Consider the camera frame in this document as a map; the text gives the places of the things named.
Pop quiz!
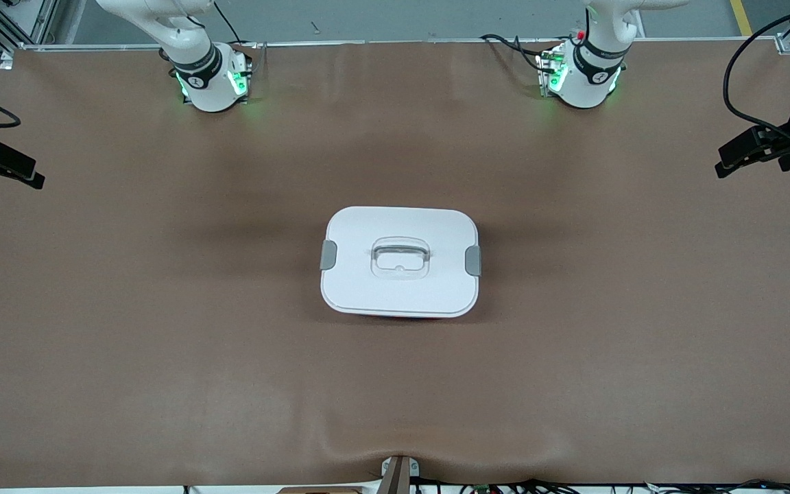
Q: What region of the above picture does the white box lid with handle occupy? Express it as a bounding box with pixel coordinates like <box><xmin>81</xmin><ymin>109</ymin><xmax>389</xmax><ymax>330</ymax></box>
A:
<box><xmin>320</xmin><ymin>207</ymin><xmax>482</xmax><ymax>318</ymax></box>

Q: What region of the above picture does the brown table mat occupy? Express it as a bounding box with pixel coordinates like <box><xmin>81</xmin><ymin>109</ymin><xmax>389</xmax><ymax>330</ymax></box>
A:
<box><xmin>0</xmin><ymin>39</ymin><xmax>790</xmax><ymax>489</ymax></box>

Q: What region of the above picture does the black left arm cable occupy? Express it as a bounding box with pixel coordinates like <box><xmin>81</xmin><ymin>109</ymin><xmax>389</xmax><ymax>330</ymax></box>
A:
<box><xmin>723</xmin><ymin>0</ymin><xmax>790</xmax><ymax>134</ymax></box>

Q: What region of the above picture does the black base power cable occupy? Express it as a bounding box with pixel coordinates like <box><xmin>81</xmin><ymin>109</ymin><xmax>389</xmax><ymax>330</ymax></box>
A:
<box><xmin>479</xmin><ymin>33</ymin><xmax>560</xmax><ymax>73</ymax></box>
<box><xmin>213</xmin><ymin>0</ymin><xmax>259</xmax><ymax>49</ymax></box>

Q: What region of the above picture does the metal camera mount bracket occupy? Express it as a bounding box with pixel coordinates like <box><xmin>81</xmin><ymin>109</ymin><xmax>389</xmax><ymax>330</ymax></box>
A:
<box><xmin>380</xmin><ymin>455</ymin><xmax>420</xmax><ymax>494</ymax></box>

